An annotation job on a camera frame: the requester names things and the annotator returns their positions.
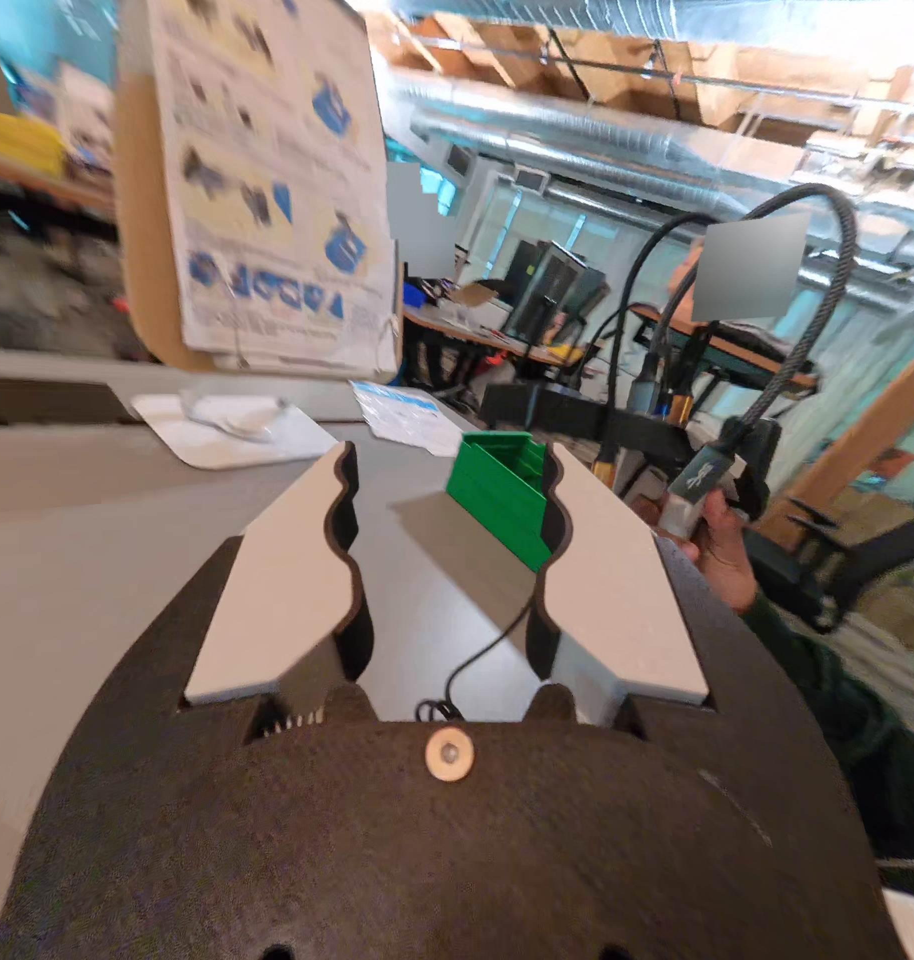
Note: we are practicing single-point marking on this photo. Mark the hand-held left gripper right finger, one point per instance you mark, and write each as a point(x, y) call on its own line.
point(622, 607)

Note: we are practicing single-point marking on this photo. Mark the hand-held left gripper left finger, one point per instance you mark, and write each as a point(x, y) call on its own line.
point(277, 600)

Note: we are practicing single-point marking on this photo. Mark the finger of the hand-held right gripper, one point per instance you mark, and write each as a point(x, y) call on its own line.
point(642, 486)
point(738, 469)

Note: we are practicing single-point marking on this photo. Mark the long black multiport hub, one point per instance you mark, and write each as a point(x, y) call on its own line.
point(547, 409)

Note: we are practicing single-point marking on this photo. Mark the green plastic bin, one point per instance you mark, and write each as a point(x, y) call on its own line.
point(502, 487)

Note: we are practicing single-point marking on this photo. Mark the person's right forearm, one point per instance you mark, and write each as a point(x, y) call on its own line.
point(839, 712)

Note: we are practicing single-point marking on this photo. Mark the grey desk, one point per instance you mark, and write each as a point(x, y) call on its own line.
point(89, 525)

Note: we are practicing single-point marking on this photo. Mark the person's right hand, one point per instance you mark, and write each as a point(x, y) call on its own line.
point(726, 562)

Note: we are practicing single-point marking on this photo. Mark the wooden beam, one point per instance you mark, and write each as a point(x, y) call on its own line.
point(861, 450)

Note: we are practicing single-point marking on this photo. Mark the black-framed wooden table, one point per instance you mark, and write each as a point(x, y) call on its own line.
point(749, 349)

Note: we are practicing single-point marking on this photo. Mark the black office chair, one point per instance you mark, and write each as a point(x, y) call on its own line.
point(839, 570)

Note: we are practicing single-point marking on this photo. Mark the white stand base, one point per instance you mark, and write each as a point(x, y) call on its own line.
point(224, 442)

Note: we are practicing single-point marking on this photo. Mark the wooden work table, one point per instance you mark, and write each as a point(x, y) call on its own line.
point(487, 337)

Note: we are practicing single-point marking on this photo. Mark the black monitor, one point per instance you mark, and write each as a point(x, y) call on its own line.
point(554, 285)

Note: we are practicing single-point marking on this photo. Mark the printed paper sheets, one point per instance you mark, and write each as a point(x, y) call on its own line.
point(404, 420)

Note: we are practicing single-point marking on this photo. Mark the blue storage bin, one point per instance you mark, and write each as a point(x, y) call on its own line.
point(415, 294)

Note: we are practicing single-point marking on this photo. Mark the silver ventilation ducts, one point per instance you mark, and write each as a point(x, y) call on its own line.
point(577, 150)

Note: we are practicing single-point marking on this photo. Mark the wooden document board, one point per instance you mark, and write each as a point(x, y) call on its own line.
point(138, 262)

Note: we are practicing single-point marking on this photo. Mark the instruction sheet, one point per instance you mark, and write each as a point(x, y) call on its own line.
point(277, 187)

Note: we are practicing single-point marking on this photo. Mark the small yellow storage bin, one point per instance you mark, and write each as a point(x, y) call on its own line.
point(14, 142)

